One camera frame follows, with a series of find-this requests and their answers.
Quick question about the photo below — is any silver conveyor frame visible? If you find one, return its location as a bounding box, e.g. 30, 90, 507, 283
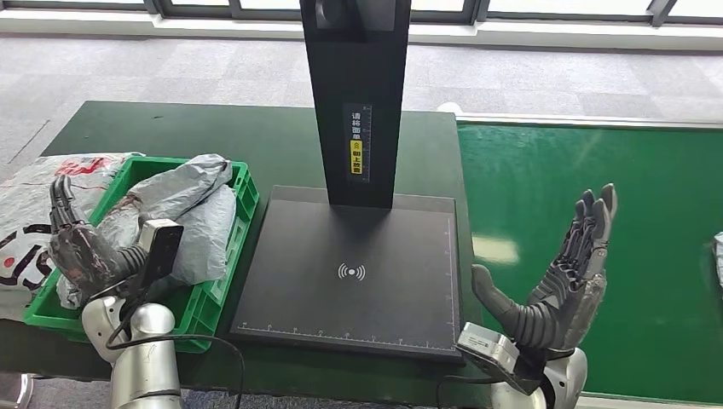
454, 112, 723, 409

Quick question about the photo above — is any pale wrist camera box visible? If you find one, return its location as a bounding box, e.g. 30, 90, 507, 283
454, 321, 543, 396
90, 218, 185, 303

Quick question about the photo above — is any white window sill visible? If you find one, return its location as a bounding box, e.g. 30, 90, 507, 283
0, 6, 723, 52

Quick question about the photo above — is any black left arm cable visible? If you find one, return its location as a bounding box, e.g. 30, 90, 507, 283
104, 304, 246, 409

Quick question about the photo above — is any metal table foot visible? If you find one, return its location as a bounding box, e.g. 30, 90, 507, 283
0, 372, 34, 409

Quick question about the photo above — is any large white printed bag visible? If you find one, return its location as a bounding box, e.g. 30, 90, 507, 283
0, 151, 145, 322

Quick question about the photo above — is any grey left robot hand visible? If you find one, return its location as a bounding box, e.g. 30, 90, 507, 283
48, 175, 149, 300

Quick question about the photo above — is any dark window frame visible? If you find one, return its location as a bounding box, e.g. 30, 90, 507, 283
0, 0, 723, 26

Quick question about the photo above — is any grey parcel bag red print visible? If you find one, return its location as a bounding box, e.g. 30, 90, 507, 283
56, 153, 234, 310
143, 183, 239, 303
712, 231, 723, 289

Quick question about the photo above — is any dark green table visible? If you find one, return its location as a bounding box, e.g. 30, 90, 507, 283
0, 100, 493, 407

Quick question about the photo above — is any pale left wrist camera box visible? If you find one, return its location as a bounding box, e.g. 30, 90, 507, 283
90, 218, 185, 303

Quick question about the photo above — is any green conveyor belt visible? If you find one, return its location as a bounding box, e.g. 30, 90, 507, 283
456, 121, 723, 405

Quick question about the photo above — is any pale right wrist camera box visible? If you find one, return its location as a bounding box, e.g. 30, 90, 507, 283
454, 321, 543, 396

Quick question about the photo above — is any green plastic crate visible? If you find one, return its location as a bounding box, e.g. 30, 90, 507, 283
23, 156, 260, 354

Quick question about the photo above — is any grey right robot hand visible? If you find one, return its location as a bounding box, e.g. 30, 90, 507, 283
471, 183, 618, 352

